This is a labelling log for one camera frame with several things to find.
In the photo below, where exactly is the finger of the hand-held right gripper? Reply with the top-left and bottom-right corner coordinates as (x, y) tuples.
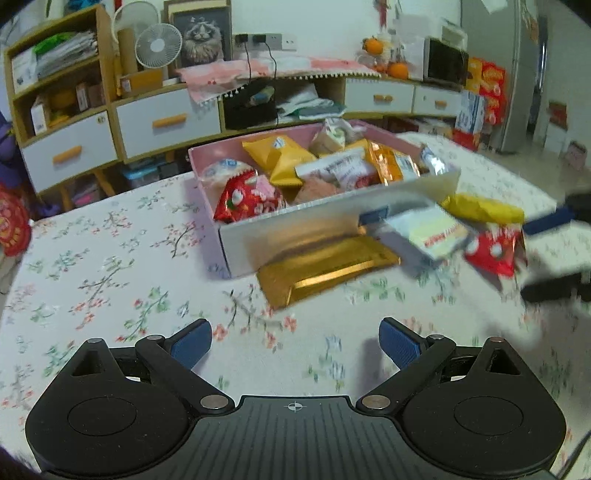
(521, 271), (591, 304)
(523, 191), (591, 237)

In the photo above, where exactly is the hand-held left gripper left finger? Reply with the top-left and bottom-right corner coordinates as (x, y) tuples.
(69, 318), (232, 415)

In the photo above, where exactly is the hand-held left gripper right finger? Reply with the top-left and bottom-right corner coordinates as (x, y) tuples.
(360, 316), (526, 414)

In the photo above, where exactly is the white yellow-print snack packet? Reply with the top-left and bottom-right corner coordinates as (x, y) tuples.
(382, 205), (472, 279)

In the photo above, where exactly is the pink cardboard box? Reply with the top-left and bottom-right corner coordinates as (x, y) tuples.
(187, 121), (462, 280)

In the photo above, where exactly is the red snack packet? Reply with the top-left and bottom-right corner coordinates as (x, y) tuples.
(463, 225), (528, 278)
(215, 170), (283, 223)

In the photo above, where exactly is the floral tablecloth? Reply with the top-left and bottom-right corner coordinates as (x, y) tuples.
(0, 131), (591, 480)

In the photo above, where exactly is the gold flat packet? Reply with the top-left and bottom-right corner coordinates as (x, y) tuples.
(256, 235), (402, 311)

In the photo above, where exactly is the silver snack packet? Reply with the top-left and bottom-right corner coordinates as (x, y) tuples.
(419, 145), (452, 177)

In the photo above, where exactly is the blue white carton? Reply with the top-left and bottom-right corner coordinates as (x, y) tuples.
(454, 90), (486, 136)

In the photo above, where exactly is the stack of red boxes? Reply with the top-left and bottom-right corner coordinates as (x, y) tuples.
(465, 56), (507, 126)

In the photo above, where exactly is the grey refrigerator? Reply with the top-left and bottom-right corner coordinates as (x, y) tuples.
(500, 0), (551, 154)

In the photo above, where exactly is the orange snack packet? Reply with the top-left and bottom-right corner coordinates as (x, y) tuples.
(368, 140), (422, 186)

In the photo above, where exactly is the clear plastic storage bin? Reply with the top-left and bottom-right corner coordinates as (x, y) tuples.
(121, 165), (161, 191)

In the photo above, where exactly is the pink snack packet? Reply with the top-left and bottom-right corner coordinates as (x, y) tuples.
(292, 176), (345, 205)

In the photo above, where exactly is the white blue-print snack packet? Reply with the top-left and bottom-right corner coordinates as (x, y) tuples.
(202, 158), (254, 183)

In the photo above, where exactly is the white red-print snack packet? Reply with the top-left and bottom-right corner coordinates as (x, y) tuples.
(294, 150), (380, 191)

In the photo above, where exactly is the microwave oven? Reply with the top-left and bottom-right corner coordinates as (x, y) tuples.
(423, 37), (470, 87)

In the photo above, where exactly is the red printed bag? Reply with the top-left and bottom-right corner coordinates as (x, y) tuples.
(0, 184), (34, 258)

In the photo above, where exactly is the white green-print snack packet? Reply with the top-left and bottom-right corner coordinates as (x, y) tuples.
(308, 117), (368, 157)

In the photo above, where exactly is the wooden white drawer cabinet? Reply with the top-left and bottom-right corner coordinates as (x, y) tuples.
(111, 83), (225, 163)

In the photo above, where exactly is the wooden shelf cabinet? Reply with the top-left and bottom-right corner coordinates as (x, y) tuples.
(4, 6), (122, 212)

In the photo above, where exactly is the purple plush toy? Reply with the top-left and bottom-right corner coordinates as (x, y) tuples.
(0, 111), (20, 186)

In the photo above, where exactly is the pink cloth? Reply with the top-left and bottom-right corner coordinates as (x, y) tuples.
(175, 55), (384, 105)

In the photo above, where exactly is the small white desk fan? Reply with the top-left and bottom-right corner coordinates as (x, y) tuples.
(135, 23), (184, 80)

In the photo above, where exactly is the framed cat picture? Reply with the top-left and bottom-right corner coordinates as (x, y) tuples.
(164, 0), (234, 71)

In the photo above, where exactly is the large white standing fan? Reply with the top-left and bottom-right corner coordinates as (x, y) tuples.
(112, 1), (161, 75)

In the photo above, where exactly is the wall socket strip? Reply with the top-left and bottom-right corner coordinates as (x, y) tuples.
(234, 32), (297, 52)

